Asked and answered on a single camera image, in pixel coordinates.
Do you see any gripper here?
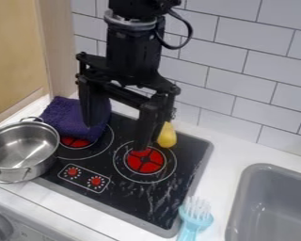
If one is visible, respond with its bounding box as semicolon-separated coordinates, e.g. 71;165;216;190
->
74;16;182;152

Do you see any blue cloth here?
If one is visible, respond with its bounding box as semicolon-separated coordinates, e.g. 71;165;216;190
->
39;95;113;143

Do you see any silver pot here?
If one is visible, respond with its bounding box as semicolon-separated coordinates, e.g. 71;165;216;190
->
0;116;62;185

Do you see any yellow toy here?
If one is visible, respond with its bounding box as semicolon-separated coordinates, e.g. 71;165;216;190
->
155;120;179;149

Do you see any toy stove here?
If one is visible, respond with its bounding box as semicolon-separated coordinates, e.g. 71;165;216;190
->
31;111;215;239

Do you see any light blue brush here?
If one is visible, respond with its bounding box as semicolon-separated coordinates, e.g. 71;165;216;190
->
175;195;215;241

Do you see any toy sink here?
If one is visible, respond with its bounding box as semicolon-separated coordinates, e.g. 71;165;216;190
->
223;163;301;241

